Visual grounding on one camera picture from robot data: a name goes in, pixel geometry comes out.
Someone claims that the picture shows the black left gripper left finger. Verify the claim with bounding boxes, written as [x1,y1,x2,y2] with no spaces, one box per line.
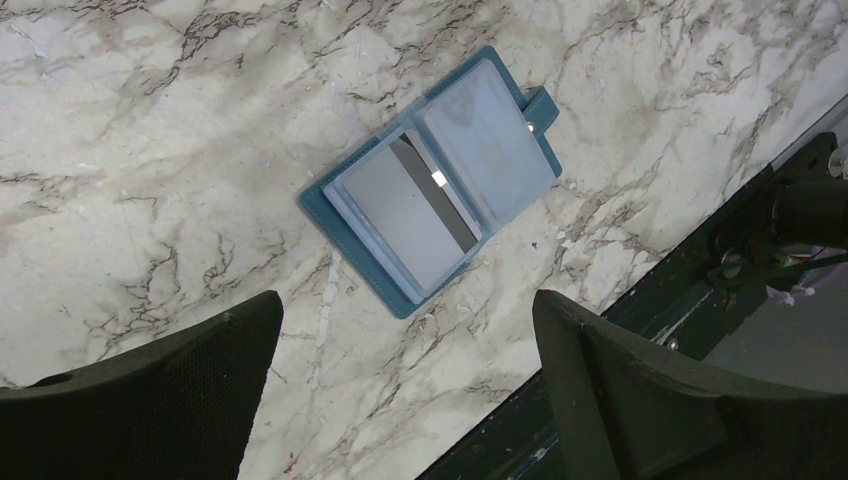
[1,291,284,479]

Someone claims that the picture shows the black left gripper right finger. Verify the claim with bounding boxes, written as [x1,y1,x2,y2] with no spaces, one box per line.
[532,290,847,479]

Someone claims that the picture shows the blue leather card holder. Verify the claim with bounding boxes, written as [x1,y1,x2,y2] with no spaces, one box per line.
[299,46,563,319]

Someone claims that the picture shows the silver magnetic stripe card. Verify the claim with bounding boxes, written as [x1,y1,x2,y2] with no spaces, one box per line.
[325,129,482,302]

